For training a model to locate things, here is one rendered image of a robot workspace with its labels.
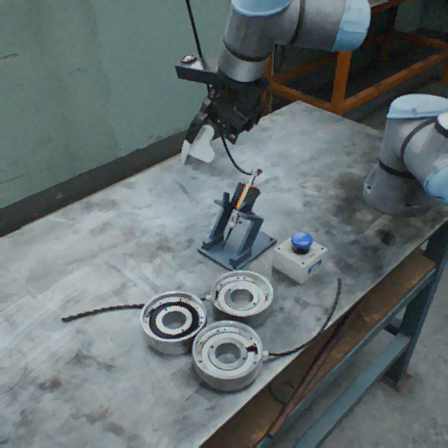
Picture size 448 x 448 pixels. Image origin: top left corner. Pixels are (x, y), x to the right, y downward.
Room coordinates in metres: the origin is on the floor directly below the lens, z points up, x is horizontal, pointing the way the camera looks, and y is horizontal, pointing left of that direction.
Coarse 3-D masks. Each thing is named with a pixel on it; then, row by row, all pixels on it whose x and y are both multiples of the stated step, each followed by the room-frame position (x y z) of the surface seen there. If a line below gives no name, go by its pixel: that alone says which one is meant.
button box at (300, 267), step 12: (288, 240) 0.71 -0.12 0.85; (276, 252) 0.68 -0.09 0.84; (288, 252) 0.67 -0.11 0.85; (300, 252) 0.67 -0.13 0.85; (312, 252) 0.67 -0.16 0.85; (324, 252) 0.68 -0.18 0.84; (276, 264) 0.68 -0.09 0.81; (288, 264) 0.66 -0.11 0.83; (300, 264) 0.64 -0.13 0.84; (312, 264) 0.65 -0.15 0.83; (324, 264) 0.68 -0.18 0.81; (288, 276) 0.65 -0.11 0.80; (300, 276) 0.64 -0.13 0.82
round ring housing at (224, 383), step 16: (224, 320) 0.51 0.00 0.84; (208, 336) 0.49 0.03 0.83; (256, 336) 0.48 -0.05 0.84; (192, 352) 0.45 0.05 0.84; (224, 352) 0.48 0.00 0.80; (240, 352) 0.47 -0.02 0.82; (224, 368) 0.43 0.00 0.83; (256, 368) 0.43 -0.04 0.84; (208, 384) 0.42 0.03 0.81; (224, 384) 0.41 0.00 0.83; (240, 384) 0.41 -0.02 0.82
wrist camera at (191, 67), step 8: (184, 56) 0.84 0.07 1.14; (192, 56) 0.84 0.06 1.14; (208, 56) 0.83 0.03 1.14; (176, 64) 0.82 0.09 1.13; (184, 64) 0.82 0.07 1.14; (192, 64) 0.81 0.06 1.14; (200, 64) 0.80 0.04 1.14; (208, 64) 0.80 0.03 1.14; (216, 64) 0.79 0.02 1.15; (176, 72) 0.82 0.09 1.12; (184, 72) 0.81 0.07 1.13; (192, 72) 0.79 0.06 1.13; (200, 72) 0.78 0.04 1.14; (208, 72) 0.77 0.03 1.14; (192, 80) 0.80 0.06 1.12; (200, 80) 0.79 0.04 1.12; (208, 80) 0.77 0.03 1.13; (216, 80) 0.76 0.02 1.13
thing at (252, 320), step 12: (228, 276) 0.62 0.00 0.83; (240, 276) 0.63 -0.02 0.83; (252, 276) 0.62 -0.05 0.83; (216, 288) 0.60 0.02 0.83; (240, 288) 0.60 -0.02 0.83; (252, 288) 0.60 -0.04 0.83; (264, 288) 0.60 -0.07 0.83; (216, 300) 0.57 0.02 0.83; (228, 300) 0.57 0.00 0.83; (252, 300) 0.58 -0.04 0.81; (216, 312) 0.55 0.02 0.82; (228, 312) 0.53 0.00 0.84; (264, 312) 0.54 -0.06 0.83; (252, 324) 0.53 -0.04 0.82
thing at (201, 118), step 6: (204, 108) 0.76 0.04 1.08; (198, 114) 0.76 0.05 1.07; (204, 114) 0.76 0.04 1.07; (192, 120) 0.76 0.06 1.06; (198, 120) 0.75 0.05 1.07; (204, 120) 0.76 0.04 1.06; (192, 126) 0.75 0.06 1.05; (198, 126) 0.75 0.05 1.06; (192, 132) 0.75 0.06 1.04; (198, 132) 0.76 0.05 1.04; (186, 138) 0.76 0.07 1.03; (192, 138) 0.76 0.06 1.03
